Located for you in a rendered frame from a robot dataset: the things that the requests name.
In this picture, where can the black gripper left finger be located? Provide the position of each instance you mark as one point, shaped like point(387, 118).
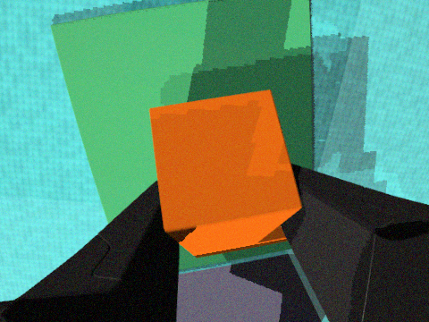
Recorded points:
point(128, 272)

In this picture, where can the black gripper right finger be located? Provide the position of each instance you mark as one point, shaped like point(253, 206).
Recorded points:
point(364, 252)

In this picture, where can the orange block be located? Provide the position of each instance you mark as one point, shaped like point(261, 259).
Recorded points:
point(224, 171)

